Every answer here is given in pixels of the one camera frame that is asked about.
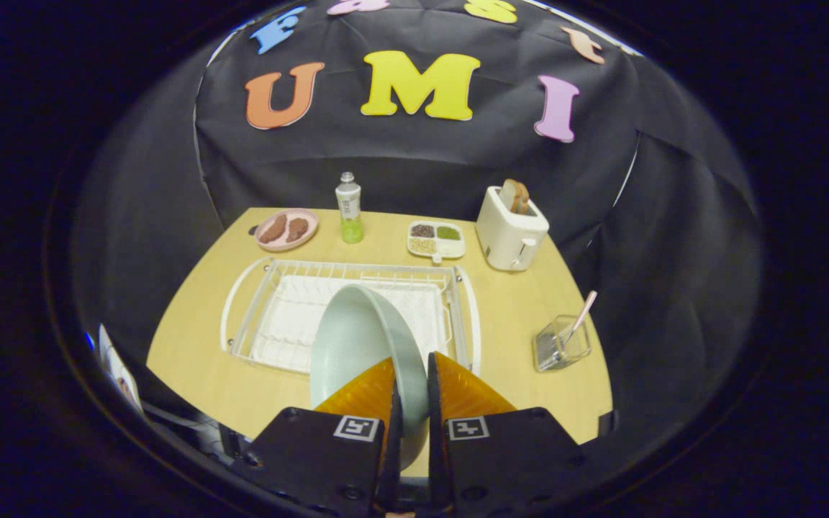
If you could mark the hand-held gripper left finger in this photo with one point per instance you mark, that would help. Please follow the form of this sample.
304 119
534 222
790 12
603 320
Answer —
314 460

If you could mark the brown bread slice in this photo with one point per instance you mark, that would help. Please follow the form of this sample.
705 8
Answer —
514 196

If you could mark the white drain mat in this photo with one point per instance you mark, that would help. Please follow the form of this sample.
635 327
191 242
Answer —
285 324

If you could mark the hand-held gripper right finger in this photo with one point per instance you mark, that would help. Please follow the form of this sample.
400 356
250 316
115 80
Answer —
515 460

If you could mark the pink plate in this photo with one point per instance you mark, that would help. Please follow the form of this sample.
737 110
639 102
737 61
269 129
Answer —
283 246

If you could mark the white toaster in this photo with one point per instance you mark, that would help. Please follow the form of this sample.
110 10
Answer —
504 237

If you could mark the white paper sheet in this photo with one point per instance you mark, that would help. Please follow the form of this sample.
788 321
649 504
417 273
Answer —
119 370

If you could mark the brown meat piece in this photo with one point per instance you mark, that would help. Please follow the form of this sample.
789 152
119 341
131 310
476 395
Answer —
273 228
297 229

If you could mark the pale green plate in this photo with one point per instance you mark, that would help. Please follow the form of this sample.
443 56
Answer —
357 338

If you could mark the clear bottle with green liquid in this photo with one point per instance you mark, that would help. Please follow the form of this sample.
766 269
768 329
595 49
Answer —
349 208

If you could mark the clear basket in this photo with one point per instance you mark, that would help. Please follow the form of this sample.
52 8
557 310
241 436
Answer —
547 354

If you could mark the black backdrop cloth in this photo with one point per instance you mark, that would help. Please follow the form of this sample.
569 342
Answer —
414 162

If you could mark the white divided snack tray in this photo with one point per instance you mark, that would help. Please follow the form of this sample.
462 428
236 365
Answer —
450 250

